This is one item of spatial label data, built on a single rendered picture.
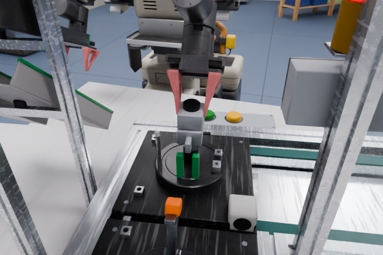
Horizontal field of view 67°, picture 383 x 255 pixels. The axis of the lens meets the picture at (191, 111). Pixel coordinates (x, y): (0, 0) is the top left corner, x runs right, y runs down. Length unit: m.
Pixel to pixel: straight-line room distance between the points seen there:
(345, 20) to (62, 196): 0.64
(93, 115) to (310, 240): 0.45
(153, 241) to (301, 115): 0.28
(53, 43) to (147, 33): 0.76
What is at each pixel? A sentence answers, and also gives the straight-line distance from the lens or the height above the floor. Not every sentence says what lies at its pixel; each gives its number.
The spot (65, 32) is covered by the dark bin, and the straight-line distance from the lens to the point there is 0.54.
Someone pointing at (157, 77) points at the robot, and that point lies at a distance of 1.28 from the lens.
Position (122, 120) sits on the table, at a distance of 0.96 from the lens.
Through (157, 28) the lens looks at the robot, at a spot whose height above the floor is 1.07.
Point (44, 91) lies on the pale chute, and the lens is 0.51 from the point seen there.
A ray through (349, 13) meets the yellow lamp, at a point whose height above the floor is 1.30.
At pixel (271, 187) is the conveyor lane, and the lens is 0.64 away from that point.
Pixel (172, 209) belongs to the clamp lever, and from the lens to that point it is 0.38.
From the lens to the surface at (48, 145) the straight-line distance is 0.92.
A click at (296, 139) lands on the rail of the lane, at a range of 0.72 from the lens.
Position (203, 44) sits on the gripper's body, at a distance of 0.50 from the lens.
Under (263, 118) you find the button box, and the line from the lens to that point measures 0.78.
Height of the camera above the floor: 1.36
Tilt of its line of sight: 31 degrees down
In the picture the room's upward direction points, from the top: straight up
